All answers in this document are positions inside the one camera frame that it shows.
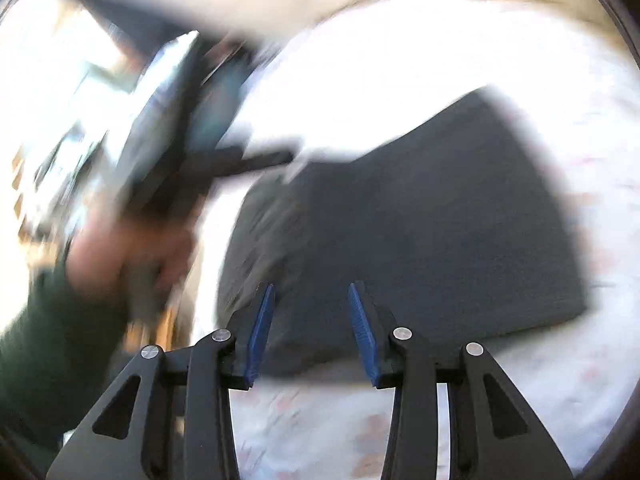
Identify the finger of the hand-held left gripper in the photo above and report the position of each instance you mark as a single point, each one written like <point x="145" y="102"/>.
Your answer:
<point x="255" y="161"/>

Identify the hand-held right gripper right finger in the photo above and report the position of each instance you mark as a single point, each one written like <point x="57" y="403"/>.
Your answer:
<point x="362" y="332"/>

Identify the person's left forearm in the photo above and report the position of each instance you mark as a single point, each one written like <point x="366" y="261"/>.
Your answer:
<point x="55" y="350"/>

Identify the person's left hand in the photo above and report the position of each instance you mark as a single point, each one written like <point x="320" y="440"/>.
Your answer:
<point x="130" y="260"/>

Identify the bed with floral sheet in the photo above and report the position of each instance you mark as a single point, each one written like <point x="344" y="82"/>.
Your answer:
<point x="500" y="55"/>

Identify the dark grey pants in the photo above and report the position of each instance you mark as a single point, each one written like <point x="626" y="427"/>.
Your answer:
<point x="400" y="240"/>

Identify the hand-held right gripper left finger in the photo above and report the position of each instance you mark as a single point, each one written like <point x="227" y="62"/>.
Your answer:
<point x="260" y="332"/>

